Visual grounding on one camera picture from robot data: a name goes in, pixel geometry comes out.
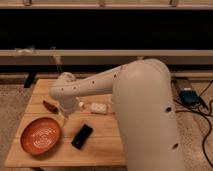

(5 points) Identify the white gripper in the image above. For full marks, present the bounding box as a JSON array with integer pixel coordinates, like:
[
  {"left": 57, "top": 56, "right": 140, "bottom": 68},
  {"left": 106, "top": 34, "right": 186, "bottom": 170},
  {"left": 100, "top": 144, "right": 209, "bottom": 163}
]
[{"left": 59, "top": 97, "right": 79, "bottom": 117}]

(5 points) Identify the white sponge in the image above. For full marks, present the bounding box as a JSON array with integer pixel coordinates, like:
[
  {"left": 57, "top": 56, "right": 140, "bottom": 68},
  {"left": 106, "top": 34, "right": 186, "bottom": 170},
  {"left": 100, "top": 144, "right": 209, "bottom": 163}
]
[{"left": 91, "top": 103, "right": 107, "bottom": 114}]

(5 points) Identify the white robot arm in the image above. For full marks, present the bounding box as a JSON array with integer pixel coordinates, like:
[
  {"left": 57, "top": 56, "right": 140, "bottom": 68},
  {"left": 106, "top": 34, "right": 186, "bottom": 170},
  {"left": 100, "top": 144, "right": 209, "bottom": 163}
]
[{"left": 49, "top": 59, "right": 186, "bottom": 171}]

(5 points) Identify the red chili pepper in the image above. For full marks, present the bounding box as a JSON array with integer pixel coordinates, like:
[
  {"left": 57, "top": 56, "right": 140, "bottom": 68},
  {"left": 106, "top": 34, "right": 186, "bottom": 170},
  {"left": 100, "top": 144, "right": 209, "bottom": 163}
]
[{"left": 43, "top": 101, "right": 58, "bottom": 114}]

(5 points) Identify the black rectangular block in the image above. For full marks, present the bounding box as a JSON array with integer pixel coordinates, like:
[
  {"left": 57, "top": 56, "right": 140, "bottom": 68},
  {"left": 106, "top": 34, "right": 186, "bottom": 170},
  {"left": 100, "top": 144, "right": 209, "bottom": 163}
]
[{"left": 71, "top": 124, "right": 93, "bottom": 149}]

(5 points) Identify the orange bowl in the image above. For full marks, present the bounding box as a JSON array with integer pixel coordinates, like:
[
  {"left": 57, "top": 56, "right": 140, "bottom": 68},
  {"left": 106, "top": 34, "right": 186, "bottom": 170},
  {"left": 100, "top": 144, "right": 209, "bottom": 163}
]
[{"left": 20, "top": 117, "right": 61, "bottom": 156}]

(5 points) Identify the blue power adapter box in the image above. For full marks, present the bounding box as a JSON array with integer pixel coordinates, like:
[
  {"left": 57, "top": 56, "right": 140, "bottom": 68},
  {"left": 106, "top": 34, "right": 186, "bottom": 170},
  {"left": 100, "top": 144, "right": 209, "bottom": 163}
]
[{"left": 179, "top": 88, "right": 199, "bottom": 106}]

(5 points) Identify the black bracket leg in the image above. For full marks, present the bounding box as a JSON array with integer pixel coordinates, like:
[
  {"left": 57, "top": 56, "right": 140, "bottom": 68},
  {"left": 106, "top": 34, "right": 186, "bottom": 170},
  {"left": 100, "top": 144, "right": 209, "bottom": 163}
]
[{"left": 24, "top": 72, "right": 36, "bottom": 88}]

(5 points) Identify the white horizontal rail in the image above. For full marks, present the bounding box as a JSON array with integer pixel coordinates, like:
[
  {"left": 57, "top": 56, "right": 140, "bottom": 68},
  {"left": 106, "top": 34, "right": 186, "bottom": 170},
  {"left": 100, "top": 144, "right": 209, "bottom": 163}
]
[{"left": 0, "top": 49, "right": 213, "bottom": 65}]

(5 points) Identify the black cable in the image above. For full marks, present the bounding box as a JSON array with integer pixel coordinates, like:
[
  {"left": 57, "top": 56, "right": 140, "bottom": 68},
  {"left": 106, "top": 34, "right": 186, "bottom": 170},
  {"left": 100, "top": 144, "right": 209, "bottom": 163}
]
[{"left": 173, "top": 79, "right": 213, "bottom": 168}]

